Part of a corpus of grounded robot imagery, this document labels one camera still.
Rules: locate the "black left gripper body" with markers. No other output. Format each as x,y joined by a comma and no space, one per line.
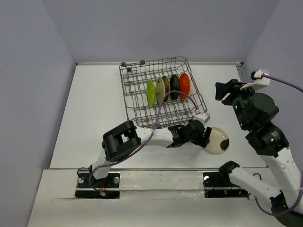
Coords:
200,135

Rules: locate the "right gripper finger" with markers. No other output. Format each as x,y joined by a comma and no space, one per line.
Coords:
229,99
222,89

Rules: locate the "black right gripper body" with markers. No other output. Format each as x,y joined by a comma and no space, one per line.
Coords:
243,97

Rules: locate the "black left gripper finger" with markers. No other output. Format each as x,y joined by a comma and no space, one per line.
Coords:
206,137
196,138

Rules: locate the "cream plate with black blotch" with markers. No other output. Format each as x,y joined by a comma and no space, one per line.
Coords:
218,141

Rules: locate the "orange plate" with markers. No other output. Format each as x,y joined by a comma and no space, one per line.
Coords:
185,84

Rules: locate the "yellow patterned brown-rimmed plate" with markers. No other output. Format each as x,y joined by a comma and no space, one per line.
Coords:
167,87

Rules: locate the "cream plate with red marks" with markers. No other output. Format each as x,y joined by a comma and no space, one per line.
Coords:
160,90

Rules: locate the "green plate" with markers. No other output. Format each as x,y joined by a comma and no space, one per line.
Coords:
150,92

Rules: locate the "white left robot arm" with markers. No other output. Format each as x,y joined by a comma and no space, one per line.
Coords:
125,140

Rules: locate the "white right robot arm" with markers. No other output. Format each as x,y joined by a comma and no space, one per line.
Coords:
271,145

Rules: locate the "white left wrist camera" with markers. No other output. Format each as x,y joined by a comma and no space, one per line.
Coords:
202,117

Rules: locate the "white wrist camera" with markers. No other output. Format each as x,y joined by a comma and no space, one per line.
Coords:
202,117
259,79

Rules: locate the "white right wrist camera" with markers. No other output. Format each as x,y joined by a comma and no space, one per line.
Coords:
259,79

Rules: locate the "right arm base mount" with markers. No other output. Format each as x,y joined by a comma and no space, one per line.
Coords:
217,185

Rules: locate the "grey wire dish rack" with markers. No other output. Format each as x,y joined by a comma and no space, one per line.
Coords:
134,78

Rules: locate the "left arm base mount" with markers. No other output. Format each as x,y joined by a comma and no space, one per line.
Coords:
107,188

